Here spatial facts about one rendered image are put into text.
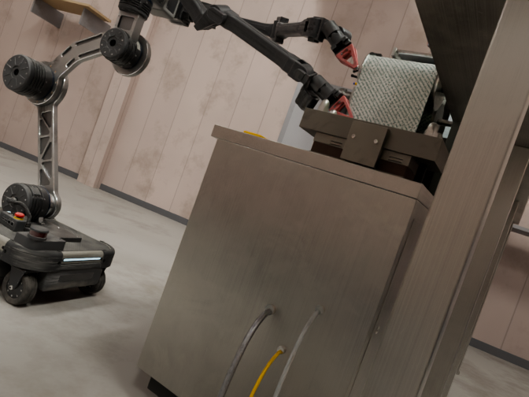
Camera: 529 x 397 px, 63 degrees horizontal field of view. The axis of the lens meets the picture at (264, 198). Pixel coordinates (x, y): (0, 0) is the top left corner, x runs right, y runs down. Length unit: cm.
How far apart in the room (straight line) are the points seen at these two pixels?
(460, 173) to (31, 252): 162
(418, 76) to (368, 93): 16
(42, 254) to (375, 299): 129
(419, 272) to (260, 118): 487
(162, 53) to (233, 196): 512
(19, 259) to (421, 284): 159
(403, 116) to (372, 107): 11
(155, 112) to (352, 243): 514
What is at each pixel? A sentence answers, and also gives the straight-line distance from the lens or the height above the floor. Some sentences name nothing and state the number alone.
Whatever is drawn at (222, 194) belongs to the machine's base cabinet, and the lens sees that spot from 131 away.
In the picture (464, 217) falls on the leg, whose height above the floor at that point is 81.
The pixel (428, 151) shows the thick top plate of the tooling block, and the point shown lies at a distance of 117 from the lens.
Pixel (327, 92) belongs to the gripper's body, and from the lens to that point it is 150.
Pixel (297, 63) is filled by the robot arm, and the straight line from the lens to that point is 154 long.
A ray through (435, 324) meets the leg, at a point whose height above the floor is 68.
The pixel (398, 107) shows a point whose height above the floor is 114.
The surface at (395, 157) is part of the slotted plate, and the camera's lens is 119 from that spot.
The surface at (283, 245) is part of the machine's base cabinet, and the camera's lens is 118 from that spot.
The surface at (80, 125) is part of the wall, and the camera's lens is 679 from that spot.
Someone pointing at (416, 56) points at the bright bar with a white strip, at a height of 144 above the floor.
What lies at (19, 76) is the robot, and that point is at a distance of 235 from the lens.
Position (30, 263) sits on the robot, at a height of 19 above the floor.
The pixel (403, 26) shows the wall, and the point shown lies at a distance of 540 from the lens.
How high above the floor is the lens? 76
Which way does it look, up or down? 1 degrees down
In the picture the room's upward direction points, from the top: 20 degrees clockwise
